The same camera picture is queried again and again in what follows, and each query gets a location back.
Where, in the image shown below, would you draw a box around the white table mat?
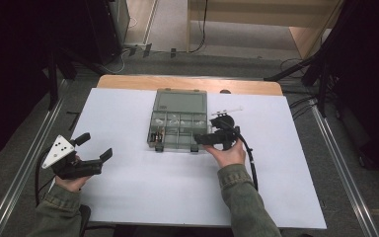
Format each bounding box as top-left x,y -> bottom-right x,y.
70,87 -> 328,230

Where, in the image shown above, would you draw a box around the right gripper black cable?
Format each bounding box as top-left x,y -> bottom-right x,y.
233,129 -> 260,192

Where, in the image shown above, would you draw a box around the black cabinet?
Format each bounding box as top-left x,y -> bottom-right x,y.
85,0 -> 131,66

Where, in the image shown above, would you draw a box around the transparent grey compartment box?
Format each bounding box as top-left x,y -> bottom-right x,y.
146,88 -> 209,153

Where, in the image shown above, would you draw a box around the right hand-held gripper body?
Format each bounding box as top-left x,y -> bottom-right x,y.
206,106 -> 245,152

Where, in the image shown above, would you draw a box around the person's left hand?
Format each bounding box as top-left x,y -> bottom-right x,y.
54,156 -> 92,194

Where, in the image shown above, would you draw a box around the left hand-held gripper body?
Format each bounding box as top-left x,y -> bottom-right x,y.
41,133 -> 105,181

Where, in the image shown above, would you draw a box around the person's right hand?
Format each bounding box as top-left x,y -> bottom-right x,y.
203,139 -> 247,169

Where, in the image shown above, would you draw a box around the black stand legs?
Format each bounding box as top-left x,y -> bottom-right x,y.
264,0 -> 369,118

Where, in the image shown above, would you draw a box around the small dark parts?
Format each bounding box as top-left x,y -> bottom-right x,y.
150,130 -> 165,143

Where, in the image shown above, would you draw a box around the black hanging cable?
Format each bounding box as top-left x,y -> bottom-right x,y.
189,0 -> 210,53

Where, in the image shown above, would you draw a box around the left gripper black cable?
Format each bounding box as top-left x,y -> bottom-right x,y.
34,147 -> 57,207

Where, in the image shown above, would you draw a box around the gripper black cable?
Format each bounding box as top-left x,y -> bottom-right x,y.
233,129 -> 260,192
34,147 -> 57,207

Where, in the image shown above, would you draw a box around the aluminium floor rail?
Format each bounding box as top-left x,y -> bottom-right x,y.
310,98 -> 379,237
0,98 -> 64,237

